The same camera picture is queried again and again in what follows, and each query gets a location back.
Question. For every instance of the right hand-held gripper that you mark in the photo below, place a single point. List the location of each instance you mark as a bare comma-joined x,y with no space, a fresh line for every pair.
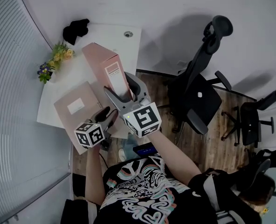
145,120

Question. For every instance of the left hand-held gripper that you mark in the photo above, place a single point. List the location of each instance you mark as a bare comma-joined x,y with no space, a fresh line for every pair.
89,135

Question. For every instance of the beige file box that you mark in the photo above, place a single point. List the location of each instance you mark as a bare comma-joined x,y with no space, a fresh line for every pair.
68,122

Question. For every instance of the pink file box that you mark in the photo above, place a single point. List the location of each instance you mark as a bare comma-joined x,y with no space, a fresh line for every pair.
100,59

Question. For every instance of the person's left forearm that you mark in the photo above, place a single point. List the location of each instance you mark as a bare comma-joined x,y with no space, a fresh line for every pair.
94,176

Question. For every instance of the person's right forearm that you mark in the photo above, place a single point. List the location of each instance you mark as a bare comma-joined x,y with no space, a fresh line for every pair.
173,155

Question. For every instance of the blue jeans leg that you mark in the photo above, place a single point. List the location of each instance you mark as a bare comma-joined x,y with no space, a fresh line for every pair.
129,146

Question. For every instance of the white shoe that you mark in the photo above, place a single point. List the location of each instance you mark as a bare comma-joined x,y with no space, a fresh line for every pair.
122,155

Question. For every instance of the black device with blue screen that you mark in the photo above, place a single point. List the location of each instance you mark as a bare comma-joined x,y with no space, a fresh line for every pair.
145,150

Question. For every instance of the black office chair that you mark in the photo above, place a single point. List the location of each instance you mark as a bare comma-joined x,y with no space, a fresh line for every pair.
257,169
198,101
250,122

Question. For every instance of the small white object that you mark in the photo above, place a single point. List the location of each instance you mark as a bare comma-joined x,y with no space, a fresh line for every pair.
200,94

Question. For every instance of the purple flower potted plant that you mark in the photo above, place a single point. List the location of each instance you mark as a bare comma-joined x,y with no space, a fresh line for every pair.
44,72

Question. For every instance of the yellow flower bouquet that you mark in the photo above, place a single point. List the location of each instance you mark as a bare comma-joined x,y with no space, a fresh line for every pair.
60,55

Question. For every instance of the black cloth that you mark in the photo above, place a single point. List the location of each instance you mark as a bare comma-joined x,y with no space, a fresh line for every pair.
76,30

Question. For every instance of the black printed T-shirt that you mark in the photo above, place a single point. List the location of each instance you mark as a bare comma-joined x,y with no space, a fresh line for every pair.
147,195

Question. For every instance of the white window blinds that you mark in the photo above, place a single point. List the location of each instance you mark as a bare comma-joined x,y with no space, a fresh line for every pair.
12,90

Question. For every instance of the white wall socket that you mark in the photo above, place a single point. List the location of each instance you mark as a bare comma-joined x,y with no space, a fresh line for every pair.
181,64

